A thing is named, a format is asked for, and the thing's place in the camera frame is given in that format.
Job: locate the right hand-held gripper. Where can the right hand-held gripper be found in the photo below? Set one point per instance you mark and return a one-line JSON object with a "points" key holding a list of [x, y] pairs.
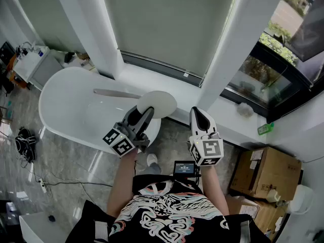
{"points": [[210, 151]]}

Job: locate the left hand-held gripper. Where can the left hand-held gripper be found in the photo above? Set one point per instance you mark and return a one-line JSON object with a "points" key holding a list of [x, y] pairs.
{"points": [[121, 145]]}

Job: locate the white bathtub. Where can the white bathtub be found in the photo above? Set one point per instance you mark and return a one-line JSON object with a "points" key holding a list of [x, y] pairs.
{"points": [[76, 105]]}

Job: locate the person's left forearm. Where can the person's left forearm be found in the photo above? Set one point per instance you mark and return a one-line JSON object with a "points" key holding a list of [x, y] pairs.
{"points": [[121, 181]]}

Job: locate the person's right forearm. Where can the person's right forearm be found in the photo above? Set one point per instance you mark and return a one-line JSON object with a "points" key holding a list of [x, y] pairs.
{"points": [[212, 186]]}

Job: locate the person's white shoe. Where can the person's white shoe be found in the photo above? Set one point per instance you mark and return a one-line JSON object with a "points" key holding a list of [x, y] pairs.
{"points": [[152, 159]]}

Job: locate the grey fluffy ball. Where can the grey fluffy ball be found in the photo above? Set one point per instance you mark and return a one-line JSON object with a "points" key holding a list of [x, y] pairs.
{"points": [[245, 109]]}

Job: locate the small black screen device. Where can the small black screen device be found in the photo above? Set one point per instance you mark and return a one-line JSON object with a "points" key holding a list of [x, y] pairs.
{"points": [[184, 168]]}

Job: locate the person's blue jeans legs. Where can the person's blue jeans legs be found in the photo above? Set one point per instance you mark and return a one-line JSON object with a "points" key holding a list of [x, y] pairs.
{"points": [[153, 169]]}

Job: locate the green bottle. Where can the green bottle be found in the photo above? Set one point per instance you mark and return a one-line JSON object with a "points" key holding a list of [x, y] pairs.
{"points": [[265, 128]]}

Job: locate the black-framed window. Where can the black-framed window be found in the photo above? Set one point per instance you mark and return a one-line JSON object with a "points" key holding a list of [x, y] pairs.
{"points": [[258, 75]]}

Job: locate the brown cardboard box with labels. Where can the brown cardboard box with labels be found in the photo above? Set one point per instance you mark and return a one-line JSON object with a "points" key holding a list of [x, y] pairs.
{"points": [[268, 171]]}

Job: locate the person's black printed shirt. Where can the person's black printed shirt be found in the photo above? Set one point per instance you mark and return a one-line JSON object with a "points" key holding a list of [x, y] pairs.
{"points": [[164, 211]]}

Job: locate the grey roller blind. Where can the grey roller blind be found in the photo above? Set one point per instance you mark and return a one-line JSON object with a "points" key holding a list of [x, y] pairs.
{"points": [[167, 24]]}

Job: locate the white plastic jug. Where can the white plastic jug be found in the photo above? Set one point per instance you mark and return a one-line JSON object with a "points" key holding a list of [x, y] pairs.
{"points": [[273, 196]]}

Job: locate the white power strip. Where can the white power strip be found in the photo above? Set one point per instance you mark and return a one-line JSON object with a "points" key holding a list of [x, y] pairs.
{"points": [[43, 185]]}

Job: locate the white cabinet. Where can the white cabinet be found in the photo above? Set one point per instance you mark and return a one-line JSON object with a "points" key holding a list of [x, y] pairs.
{"points": [[35, 64]]}

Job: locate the white rounded appliance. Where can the white rounded appliance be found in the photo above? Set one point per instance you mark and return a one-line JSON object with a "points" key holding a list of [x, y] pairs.
{"points": [[301, 199]]}

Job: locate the small black object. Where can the small black object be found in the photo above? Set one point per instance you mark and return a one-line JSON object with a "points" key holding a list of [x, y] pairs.
{"points": [[51, 218]]}

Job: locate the white table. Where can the white table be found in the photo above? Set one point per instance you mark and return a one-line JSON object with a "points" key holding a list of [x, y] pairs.
{"points": [[38, 229]]}

